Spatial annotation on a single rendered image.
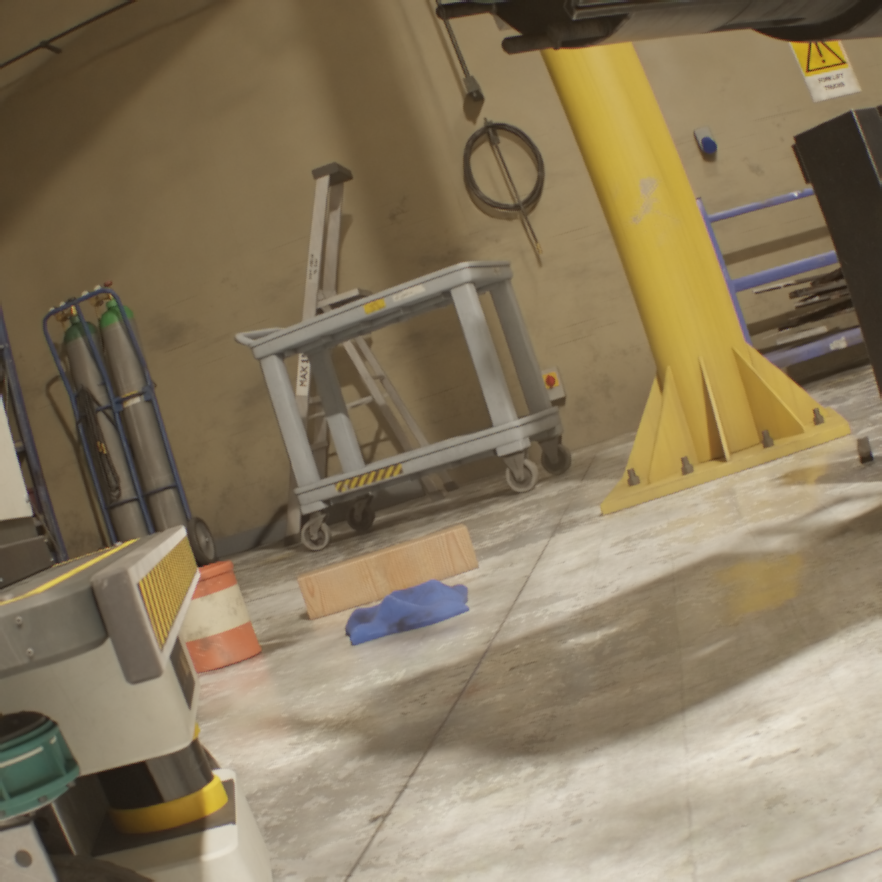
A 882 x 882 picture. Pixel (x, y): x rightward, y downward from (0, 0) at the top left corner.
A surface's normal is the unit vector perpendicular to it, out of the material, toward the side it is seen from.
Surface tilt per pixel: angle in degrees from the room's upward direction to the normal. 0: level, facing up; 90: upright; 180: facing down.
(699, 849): 0
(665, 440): 90
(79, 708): 90
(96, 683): 90
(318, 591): 90
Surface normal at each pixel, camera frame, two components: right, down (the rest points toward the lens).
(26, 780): 0.73, -0.22
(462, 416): -0.17, 0.07
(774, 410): -0.82, 0.27
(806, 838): -0.30, -0.95
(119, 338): 0.11, -0.02
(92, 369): 0.39, -0.11
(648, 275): -0.62, 0.21
